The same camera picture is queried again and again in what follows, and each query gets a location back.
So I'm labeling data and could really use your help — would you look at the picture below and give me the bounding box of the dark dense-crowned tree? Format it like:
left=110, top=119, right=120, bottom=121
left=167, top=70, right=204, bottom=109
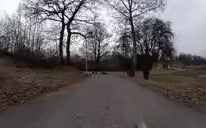
left=135, top=18, right=176, bottom=81

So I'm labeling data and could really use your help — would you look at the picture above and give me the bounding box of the wood of bare trees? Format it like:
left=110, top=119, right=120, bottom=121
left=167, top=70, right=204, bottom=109
left=0, top=9, right=59, bottom=64

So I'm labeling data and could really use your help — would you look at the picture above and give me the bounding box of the grey asphalt path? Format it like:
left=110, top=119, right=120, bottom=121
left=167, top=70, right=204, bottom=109
left=0, top=71, right=206, bottom=128

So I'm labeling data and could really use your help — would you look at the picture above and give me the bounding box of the robot's own part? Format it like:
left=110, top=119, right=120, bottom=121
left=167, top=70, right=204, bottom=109
left=136, top=118, right=148, bottom=128

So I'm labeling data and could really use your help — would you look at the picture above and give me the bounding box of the grass field with mound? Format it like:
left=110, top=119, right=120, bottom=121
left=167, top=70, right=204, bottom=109
left=134, top=64, right=206, bottom=111

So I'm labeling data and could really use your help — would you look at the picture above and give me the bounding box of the distant row of trees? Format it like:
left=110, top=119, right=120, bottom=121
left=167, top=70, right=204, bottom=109
left=175, top=52, right=206, bottom=67

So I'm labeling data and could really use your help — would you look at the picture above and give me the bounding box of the brownish grass verge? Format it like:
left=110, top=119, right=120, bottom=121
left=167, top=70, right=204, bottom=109
left=0, top=56, right=92, bottom=114

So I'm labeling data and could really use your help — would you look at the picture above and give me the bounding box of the pale pole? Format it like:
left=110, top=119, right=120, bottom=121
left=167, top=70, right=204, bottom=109
left=84, top=46, right=89, bottom=74

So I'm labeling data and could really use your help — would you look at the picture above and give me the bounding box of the tall bare tree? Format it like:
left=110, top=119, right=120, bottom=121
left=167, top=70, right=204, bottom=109
left=57, top=0, right=102, bottom=66
left=24, top=0, right=79, bottom=66
left=107, top=0, right=167, bottom=78

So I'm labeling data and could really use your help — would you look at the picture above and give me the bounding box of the row of dark bushes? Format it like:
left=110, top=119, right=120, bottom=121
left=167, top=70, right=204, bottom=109
left=70, top=54, right=132, bottom=72

